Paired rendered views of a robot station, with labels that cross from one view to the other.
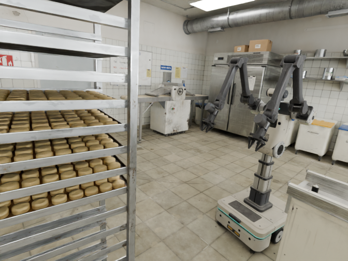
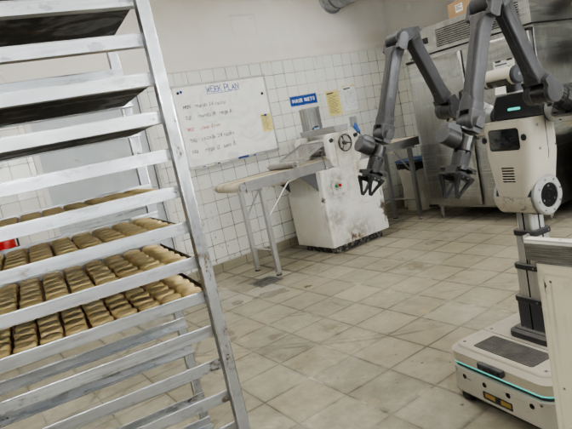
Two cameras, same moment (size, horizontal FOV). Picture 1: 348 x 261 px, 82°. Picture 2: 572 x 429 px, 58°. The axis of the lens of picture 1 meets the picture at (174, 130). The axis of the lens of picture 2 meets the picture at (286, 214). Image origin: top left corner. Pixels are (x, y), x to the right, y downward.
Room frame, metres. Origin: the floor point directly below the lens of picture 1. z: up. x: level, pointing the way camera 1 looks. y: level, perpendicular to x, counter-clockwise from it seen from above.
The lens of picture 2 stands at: (-0.45, -0.28, 1.32)
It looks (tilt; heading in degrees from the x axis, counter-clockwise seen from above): 9 degrees down; 10
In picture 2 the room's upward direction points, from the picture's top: 12 degrees counter-clockwise
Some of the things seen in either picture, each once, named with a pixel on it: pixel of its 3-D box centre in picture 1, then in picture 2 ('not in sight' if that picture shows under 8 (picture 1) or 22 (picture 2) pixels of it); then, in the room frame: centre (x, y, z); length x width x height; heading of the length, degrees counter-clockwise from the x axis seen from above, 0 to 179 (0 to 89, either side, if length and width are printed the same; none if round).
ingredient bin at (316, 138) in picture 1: (314, 137); not in sight; (4.07, -2.93, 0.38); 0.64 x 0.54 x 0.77; 134
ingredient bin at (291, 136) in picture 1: (281, 130); not in sight; (4.54, -2.48, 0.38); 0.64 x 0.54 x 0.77; 136
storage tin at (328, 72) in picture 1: (328, 73); not in sight; (4.28, -3.02, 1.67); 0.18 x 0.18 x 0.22
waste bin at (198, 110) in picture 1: (202, 113); (420, 181); (6.33, -0.88, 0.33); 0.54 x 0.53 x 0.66; 43
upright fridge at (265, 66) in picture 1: (240, 96); (494, 115); (5.25, -1.63, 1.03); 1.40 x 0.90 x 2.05; 43
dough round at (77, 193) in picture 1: (76, 194); (127, 315); (0.69, 0.36, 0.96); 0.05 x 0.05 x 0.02
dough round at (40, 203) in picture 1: (40, 203); (77, 331); (0.62, 0.46, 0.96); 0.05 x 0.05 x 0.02
